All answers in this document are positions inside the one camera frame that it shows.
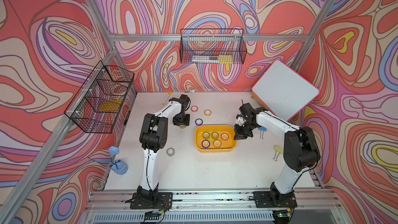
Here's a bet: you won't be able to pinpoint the purple tape roll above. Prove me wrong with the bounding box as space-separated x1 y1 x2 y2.
202 140 210 149
195 118 203 126

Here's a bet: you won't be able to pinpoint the items in back basket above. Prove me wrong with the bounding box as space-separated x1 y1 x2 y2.
191 55 234 64

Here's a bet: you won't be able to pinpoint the red tape roll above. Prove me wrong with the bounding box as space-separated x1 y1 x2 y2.
221 133 229 141
191 106 199 113

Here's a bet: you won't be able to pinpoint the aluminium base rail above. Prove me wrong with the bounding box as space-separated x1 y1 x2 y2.
79 188 351 224

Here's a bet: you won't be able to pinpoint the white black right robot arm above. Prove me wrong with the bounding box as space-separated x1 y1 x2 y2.
234 103 321 206

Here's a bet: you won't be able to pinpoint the clear grey tape roll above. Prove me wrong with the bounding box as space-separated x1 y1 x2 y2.
166 148 175 157

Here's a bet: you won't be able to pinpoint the small yellow-green tape roll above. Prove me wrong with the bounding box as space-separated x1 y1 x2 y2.
202 132 210 140

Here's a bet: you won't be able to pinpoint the blue binder clip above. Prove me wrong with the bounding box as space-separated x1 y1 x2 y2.
258 127 267 139

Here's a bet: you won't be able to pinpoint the yellow plastic storage box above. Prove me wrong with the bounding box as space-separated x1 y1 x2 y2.
194 125 237 152

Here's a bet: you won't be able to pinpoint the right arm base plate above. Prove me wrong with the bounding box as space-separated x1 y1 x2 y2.
253 191 297 208

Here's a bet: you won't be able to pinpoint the orange tape roll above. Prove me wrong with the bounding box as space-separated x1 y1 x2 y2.
204 110 212 117

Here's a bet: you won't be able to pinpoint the white board pink edge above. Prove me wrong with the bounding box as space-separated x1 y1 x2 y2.
252 60 320 121

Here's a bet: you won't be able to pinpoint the black wire basket back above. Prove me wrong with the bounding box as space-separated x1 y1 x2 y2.
179 27 247 64

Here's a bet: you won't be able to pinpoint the aluminium frame post right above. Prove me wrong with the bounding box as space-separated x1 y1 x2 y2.
291 0 336 72

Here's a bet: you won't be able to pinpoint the black wire basket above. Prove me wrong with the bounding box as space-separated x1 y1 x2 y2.
64 61 135 134
179 27 247 64

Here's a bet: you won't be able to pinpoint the yellow binder clip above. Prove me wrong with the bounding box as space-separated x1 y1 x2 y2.
273 145 284 161

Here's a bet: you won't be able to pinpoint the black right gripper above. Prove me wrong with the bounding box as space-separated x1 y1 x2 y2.
234 120 258 140

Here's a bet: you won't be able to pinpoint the aluminium frame post left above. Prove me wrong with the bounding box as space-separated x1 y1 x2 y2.
86 0 126 69

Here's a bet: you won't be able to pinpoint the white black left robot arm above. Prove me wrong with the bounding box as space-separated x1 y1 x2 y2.
137 94 191 202

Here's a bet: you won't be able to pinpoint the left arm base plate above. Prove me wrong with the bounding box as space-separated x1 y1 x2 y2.
126 192 173 210

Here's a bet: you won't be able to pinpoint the black wire basket left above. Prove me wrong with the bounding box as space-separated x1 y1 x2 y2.
64 61 135 134

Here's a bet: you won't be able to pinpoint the yellow-orange tape roll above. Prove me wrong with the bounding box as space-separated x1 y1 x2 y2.
212 140 222 149

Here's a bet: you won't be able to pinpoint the blue cloth bag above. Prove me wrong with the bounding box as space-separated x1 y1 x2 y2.
108 146 128 175

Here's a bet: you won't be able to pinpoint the yellow block in left basket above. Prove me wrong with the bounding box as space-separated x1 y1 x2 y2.
98 100 122 113

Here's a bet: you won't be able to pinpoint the green circuit board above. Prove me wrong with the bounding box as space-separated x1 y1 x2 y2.
144 211 164 220

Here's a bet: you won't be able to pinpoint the aluminium frame post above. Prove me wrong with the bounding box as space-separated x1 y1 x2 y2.
291 0 336 72
86 0 126 69

